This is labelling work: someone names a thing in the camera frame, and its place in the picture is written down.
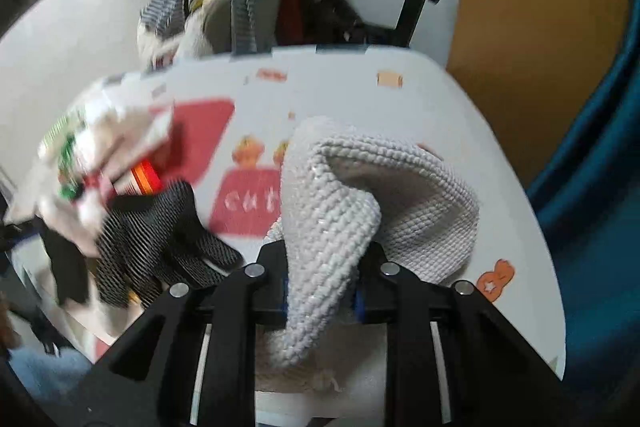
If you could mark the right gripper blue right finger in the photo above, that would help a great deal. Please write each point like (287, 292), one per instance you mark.
(452, 359)

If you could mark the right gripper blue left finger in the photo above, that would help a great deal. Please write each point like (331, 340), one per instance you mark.
(190, 358)

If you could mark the black mesh sock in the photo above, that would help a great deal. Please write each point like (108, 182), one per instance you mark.
(152, 241)

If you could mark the pink knitted cloth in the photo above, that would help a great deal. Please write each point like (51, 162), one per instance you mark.
(342, 189)

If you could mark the white plastic bag bundle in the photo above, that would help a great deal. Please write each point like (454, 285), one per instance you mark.
(91, 146)

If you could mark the blue curtain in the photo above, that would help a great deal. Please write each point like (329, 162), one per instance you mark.
(586, 202)

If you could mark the patterned table mat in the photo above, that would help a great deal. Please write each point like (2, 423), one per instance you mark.
(232, 123)

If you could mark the chair with clothes pile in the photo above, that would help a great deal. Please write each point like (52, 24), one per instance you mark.
(207, 32)

